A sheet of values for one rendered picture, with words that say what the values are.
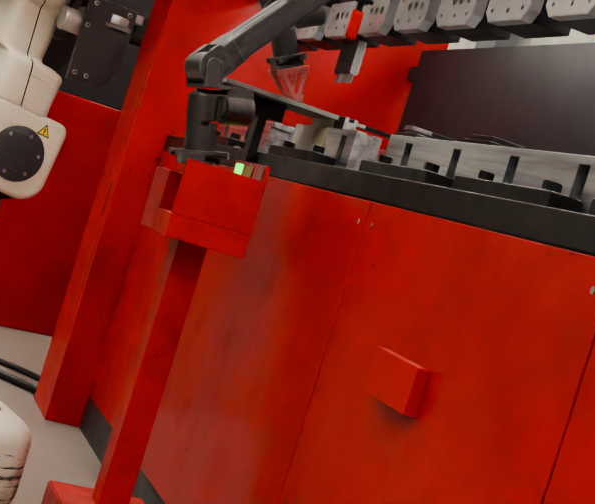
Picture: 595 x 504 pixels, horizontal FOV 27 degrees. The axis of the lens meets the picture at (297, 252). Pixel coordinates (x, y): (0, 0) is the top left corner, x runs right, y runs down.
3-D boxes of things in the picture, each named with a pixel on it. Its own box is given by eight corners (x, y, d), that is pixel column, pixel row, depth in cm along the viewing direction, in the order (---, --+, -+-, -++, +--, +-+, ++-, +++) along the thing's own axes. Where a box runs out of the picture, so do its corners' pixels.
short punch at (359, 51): (330, 81, 285) (343, 41, 285) (338, 84, 286) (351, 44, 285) (346, 81, 276) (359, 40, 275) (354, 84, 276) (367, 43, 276)
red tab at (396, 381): (362, 390, 187) (376, 345, 187) (374, 393, 188) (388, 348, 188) (402, 415, 173) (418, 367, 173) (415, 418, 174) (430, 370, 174)
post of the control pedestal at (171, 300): (91, 497, 246) (171, 234, 244) (119, 503, 248) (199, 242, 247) (97, 507, 240) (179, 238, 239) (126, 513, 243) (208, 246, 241)
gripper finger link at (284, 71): (304, 98, 279) (298, 55, 278) (314, 98, 273) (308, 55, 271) (275, 103, 277) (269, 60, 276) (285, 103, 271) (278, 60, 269)
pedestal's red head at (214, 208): (139, 223, 249) (165, 136, 248) (212, 244, 255) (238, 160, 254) (164, 236, 230) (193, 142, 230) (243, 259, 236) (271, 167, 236)
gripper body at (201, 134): (229, 162, 234) (232, 123, 233) (176, 159, 230) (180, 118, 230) (218, 160, 240) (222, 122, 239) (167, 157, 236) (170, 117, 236)
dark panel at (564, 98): (378, 192, 373) (422, 50, 372) (384, 194, 374) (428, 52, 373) (580, 238, 267) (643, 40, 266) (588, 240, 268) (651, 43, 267)
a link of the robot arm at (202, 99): (183, 87, 235) (197, 88, 230) (216, 90, 239) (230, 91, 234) (180, 124, 236) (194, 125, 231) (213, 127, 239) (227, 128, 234)
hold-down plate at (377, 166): (356, 174, 236) (361, 159, 235) (381, 182, 237) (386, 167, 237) (422, 187, 207) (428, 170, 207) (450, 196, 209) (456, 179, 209)
